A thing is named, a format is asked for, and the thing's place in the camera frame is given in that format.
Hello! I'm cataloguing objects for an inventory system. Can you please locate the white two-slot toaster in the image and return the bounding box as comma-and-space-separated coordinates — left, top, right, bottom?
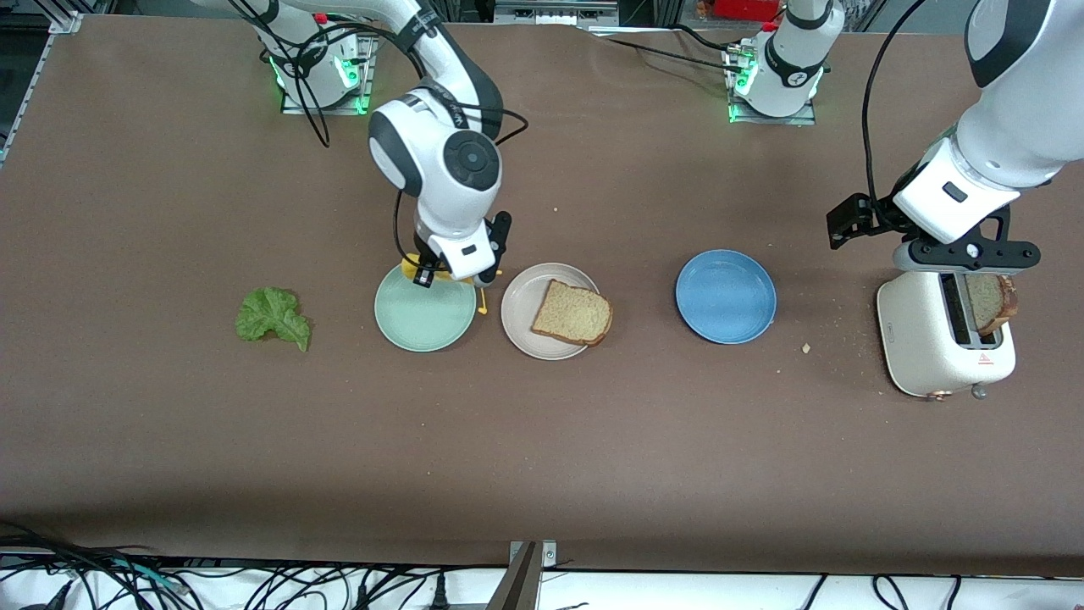
877, 269, 1017, 401

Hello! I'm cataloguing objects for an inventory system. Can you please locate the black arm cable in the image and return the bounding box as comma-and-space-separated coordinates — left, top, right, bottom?
224, 0, 530, 265
860, 0, 928, 223

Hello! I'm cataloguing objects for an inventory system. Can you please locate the beige plate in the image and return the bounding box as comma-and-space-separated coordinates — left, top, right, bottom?
501, 262, 606, 361

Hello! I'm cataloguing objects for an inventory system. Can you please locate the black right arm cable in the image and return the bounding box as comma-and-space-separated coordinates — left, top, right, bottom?
224, 0, 530, 265

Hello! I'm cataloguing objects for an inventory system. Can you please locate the grey metal frame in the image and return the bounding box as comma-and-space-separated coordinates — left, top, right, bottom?
494, 0, 621, 26

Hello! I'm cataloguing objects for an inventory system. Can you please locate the red box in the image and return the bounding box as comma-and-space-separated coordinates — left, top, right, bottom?
714, 0, 782, 22

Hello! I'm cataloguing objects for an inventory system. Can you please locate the teal cable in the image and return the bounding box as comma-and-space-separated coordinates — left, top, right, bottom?
106, 557, 185, 592

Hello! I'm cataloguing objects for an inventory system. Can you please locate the black table cable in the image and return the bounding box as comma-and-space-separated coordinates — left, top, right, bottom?
584, 24, 750, 79

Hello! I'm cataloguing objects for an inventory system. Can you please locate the grey metal bracket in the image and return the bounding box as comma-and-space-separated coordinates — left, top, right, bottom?
487, 540, 560, 610

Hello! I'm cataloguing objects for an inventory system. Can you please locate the green lettuce leaf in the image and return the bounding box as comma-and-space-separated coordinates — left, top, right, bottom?
235, 286, 312, 353

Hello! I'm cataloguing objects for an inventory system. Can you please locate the blue plate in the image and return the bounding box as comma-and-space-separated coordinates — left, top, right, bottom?
675, 249, 777, 345

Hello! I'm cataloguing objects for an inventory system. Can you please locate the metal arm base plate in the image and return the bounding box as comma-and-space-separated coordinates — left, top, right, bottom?
727, 47, 818, 126
281, 34, 375, 115

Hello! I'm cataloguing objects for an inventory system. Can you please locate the mint green plate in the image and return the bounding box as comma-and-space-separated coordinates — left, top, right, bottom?
374, 261, 478, 353

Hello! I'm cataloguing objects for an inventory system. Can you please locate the yellow mustard squeeze bottle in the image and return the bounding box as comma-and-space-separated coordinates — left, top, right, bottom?
401, 254, 492, 317

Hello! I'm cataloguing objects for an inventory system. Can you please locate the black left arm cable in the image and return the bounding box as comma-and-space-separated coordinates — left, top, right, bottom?
860, 0, 928, 223

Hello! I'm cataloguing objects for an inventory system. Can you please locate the brown bread slice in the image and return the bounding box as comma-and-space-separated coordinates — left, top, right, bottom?
531, 279, 613, 347
965, 273, 1020, 336

